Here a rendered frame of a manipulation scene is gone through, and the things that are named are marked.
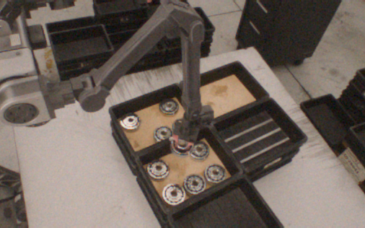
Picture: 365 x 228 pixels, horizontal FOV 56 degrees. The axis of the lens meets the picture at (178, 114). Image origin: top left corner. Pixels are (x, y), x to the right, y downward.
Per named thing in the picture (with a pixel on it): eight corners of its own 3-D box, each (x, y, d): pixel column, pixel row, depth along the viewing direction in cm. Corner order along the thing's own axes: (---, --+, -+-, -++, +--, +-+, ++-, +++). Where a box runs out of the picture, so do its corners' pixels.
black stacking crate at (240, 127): (239, 184, 162) (244, 172, 153) (205, 136, 177) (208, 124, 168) (300, 151, 177) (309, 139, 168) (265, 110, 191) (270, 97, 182)
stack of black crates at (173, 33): (164, 80, 287) (168, 39, 252) (152, 56, 303) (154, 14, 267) (207, 70, 299) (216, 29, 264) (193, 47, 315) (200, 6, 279)
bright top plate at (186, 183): (189, 197, 151) (189, 197, 150) (179, 177, 156) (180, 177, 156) (209, 190, 154) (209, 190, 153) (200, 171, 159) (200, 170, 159)
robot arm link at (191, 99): (174, 7, 105) (188, 26, 98) (191, 3, 106) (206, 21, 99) (179, 104, 137) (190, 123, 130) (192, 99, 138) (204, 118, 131)
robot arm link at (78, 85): (64, 79, 105) (67, 91, 101) (97, 72, 108) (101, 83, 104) (69, 101, 111) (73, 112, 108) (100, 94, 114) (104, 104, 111)
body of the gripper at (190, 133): (176, 123, 147) (178, 113, 142) (198, 130, 147) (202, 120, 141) (172, 135, 143) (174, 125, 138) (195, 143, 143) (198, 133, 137)
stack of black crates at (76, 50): (66, 104, 263) (55, 61, 228) (59, 76, 279) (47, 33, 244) (117, 91, 275) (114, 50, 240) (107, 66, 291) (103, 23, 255)
